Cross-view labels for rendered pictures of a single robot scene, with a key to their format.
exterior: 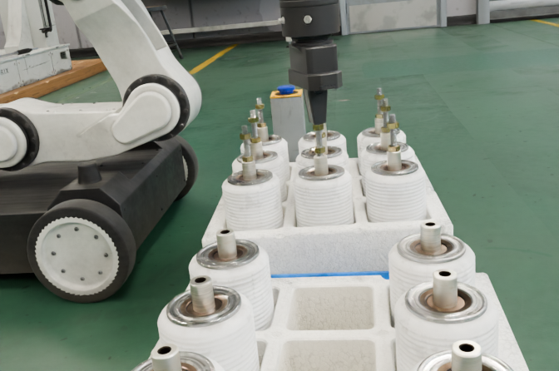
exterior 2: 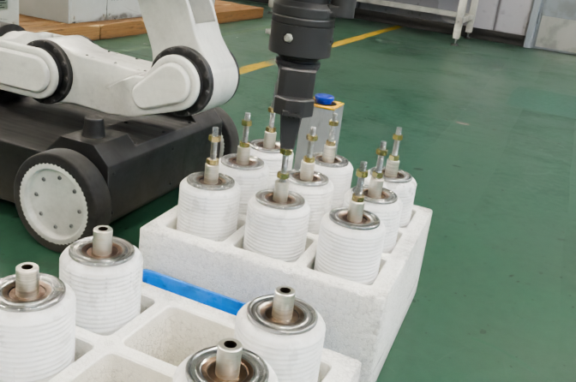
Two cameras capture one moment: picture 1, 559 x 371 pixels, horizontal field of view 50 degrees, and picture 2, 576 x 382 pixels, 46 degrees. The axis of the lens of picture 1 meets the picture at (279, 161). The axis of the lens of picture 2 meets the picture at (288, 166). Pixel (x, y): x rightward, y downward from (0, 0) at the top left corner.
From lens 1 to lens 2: 0.30 m
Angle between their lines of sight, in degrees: 13
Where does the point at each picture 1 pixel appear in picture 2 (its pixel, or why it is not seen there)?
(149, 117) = (168, 89)
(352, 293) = (221, 331)
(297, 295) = (171, 314)
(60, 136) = (91, 83)
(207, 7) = not seen: outside the picture
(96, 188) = (91, 145)
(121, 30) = not seen: outside the picture
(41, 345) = not seen: outside the picture
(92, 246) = (69, 199)
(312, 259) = (237, 284)
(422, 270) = (251, 334)
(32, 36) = not seen: outside the picture
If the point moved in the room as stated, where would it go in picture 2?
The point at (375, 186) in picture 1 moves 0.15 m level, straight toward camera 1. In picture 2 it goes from (323, 231) to (279, 271)
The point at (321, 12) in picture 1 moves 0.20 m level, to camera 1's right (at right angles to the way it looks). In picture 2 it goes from (304, 34) to (455, 59)
